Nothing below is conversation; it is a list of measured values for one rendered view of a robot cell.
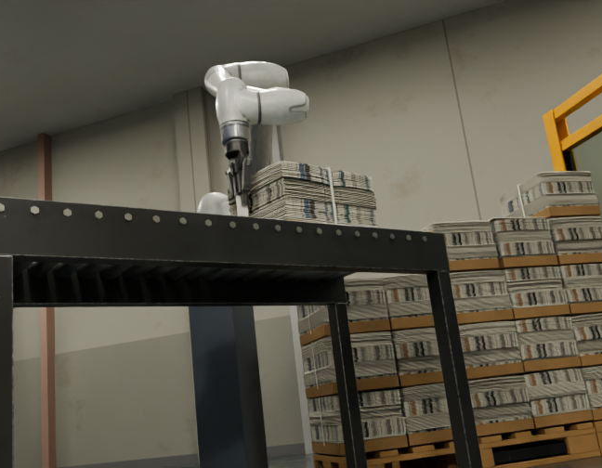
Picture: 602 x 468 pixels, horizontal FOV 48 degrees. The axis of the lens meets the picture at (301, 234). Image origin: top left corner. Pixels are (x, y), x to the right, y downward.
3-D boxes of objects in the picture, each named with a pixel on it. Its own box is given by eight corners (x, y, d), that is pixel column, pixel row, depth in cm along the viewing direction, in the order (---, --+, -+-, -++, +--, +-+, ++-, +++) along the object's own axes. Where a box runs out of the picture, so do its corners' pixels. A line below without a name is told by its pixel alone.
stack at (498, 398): (314, 488, 286) (293, 297, 307) (547, 452, 319) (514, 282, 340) (344, 496, 250) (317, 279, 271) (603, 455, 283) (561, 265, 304)
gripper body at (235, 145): (254, 140, 203) (256, 168, 201) (240, 150, 210) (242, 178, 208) (232, 136, 199) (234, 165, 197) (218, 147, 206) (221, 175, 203)
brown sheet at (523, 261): (461, 284, 331) (459, 276, 332) (511, 281, 340) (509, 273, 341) (503, 266, 296) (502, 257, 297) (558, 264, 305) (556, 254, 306)
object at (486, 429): (311, 453, 290) (298, 335, 302) (542, 422, 322) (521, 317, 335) (339, 456, 254) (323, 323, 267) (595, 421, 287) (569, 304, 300)
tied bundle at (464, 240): (406, 290, 323) (399, 243, 329) (460, 286, 331) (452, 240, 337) (440, 272, 288) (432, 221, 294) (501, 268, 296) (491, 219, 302)
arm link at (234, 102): (217, 119, 200) (261, 118, 202) (214, 72, 204) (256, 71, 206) (216, 134, 210) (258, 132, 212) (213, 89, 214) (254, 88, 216)
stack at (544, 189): (546, 453, 319) (496, 197, 351) (598, 445, 327) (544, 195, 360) (601, 456, 283) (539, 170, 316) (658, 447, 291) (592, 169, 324)
